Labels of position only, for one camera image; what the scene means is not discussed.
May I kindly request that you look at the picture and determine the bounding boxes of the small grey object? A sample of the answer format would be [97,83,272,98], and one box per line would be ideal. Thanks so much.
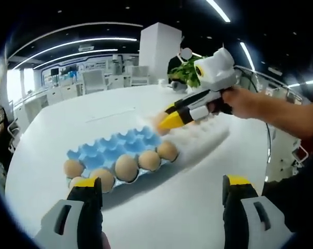
[171,80,188,91]

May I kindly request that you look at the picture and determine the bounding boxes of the person's right hand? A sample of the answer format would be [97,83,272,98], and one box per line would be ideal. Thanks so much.
[222,86,255,119]

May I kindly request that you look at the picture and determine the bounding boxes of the white table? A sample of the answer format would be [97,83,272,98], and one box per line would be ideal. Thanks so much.
[5,84,273,249]

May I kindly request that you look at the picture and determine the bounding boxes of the green potted plant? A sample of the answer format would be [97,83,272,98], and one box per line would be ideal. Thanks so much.
[170,56,209,88]

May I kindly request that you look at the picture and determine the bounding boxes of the white mesh office chair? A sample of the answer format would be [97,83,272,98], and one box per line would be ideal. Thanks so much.
[132,65,151,86]
[81,70,107,94]

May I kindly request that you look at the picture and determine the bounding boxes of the single tan egg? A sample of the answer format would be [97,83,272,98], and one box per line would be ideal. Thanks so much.
[150,114,173,136]

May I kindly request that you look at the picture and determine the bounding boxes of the ceiling light strip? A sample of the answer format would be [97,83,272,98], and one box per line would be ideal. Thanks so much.
[205,0,231,23]
[239,41,255,71]

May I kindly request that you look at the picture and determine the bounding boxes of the group of tan eggs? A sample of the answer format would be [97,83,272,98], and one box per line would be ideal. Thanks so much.
[63,141,179,194]

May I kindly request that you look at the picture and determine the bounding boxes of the row of white cabinets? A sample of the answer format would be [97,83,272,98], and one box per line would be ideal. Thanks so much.
[13,77,136,122]

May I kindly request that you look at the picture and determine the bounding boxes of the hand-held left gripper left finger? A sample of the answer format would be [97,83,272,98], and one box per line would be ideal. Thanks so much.
[34,176,104,249]

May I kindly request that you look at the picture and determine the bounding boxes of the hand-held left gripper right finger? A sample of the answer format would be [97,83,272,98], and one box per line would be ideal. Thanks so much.
[222,174,295,249]

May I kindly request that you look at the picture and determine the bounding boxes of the white foam egg holder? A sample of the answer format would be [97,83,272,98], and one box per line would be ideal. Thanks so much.
[150,118,230,159]

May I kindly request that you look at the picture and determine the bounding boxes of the blue egg tray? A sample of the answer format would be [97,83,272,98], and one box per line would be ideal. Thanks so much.
[65,126,179,194]

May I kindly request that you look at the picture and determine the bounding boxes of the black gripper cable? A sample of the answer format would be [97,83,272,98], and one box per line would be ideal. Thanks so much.
[265,121,273,167]

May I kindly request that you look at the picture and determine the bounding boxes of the person's left hand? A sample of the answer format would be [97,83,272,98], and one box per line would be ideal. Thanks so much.
[99,232,111,249]

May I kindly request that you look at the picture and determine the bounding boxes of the person's dark shirt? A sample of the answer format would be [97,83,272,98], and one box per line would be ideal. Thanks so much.
[261,160,313,234]

